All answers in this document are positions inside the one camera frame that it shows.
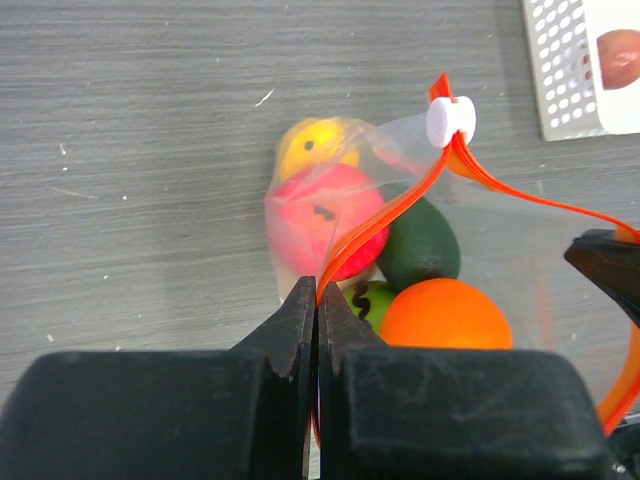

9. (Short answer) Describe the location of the yellow toy lemon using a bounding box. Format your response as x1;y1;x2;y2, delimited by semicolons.
273;117;369;182

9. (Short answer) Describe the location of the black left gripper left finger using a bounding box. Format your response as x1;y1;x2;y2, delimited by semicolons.
1;277;316;479

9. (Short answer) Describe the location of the green toy fruit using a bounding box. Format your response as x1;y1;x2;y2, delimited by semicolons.
343;280;395;334

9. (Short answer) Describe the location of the red toy apple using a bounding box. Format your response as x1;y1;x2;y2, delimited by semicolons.
265;164;385;277

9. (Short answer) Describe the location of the white perforated plastic basket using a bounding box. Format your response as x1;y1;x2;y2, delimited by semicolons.
521;0;639;142

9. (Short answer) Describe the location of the orange toy fruit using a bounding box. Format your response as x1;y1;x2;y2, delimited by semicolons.
380;278;514;349

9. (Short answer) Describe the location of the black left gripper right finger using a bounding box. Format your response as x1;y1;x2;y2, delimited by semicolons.
317;285;612;479

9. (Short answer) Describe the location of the clear zip bag orange zipper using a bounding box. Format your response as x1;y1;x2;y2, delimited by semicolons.
267;76;639;433

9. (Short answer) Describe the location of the dark green toy avocado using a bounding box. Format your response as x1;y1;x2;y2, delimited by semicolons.
377;197;461;293

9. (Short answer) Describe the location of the brown toy kiwi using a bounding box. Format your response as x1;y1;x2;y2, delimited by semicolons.
597;29;640;90

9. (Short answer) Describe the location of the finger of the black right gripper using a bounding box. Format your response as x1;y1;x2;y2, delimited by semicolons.
564;229;640;327

